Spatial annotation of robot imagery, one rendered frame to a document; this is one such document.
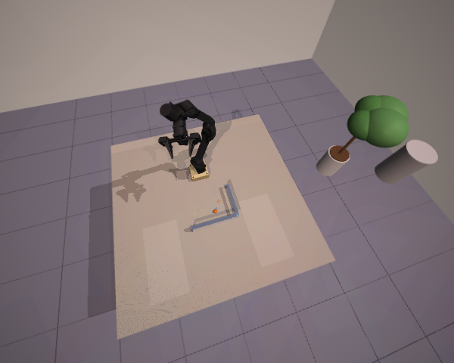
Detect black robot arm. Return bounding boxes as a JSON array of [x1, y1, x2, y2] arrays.
[[160, 100, 216, 174]]

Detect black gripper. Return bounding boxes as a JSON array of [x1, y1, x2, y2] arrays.
[[158, 123, 201, 159]]

